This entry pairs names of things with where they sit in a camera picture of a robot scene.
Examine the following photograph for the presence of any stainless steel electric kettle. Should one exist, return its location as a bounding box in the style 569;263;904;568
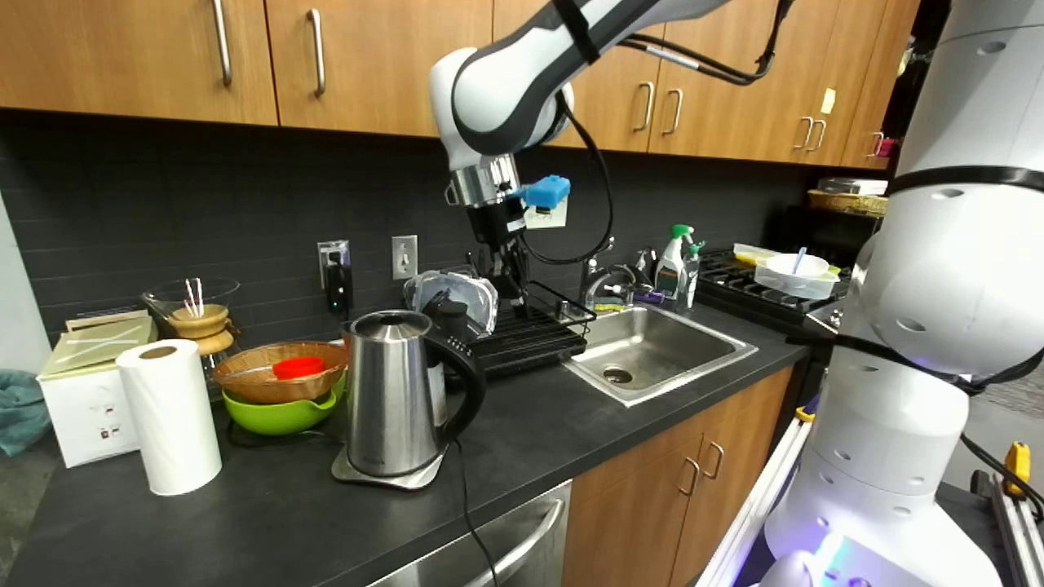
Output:
343;307;490;483

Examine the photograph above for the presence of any white dish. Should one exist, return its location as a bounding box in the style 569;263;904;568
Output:
731;241;844;304

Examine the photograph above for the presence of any spray bottle with green trigger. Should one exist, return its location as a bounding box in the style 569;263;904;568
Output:
654;221;704;314

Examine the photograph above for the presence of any silver dishwasher handle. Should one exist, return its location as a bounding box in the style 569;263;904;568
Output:
468;494;570;587

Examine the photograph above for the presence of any black drying tray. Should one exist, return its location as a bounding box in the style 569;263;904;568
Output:
694;255;844;334

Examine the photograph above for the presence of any silver kettle base plate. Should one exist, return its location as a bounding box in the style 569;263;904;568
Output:
330;439;449;494

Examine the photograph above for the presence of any wooden utensil holder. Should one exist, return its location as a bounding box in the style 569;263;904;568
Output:
142;272;244;357

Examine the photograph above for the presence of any white cardboard box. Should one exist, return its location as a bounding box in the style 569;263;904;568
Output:
35;360;143;473

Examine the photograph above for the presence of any small white wall outlet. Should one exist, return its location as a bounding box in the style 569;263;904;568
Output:
388;230;421;283

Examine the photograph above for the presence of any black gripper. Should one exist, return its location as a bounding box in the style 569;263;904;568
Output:
465;195;539;314

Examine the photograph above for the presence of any black plug adapter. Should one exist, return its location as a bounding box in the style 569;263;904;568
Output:
323;261;356;320

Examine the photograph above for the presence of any stainless steel sink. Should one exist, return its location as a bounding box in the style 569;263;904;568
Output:
566;304;759;410

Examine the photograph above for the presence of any black wire dish rack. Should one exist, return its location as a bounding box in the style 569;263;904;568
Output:
435;277;602;380

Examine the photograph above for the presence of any wooden lower cabinet door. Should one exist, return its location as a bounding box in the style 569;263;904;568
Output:
560;418;701;587
666;360;798;587

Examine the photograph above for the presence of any tan flat packet box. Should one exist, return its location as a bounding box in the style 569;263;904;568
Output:
46;309;162;377

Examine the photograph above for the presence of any silver wall outlet plate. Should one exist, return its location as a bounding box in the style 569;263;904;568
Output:
318;239;356;292

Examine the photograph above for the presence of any wooden bowl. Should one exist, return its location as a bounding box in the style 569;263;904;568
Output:
213;342;354;407

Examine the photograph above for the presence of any white metal frame rail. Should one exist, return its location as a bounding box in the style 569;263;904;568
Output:
694;407;818;587

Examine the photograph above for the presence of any black kettle power cord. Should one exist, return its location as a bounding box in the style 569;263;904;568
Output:
447;435;505;587

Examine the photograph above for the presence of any chrome faucet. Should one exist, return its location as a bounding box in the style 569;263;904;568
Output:
578;235;647;314

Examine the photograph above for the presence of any green plastic bowl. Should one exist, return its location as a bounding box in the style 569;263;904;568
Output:
219;370;354;439

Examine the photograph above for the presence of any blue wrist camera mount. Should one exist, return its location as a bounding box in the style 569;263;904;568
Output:
515;172;574;216

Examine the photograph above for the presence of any wicker basket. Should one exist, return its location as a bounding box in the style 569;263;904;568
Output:
805;176;890;221

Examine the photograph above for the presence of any wide white wall outlet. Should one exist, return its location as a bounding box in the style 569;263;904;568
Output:
519;183;570;235

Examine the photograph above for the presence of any stainless steel dishwasher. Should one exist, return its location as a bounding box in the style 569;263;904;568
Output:
369;478;578;587

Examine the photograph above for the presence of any clear round plastic lid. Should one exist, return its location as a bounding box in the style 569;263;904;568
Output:
402;266;504;342

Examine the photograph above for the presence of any small red lid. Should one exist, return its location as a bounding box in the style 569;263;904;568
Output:
271;355;330;383

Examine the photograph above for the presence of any teal cloth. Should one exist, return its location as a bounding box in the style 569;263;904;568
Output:
0;367;52;460

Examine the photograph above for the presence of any white paper towel roll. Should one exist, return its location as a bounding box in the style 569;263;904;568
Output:
113;334;224;498

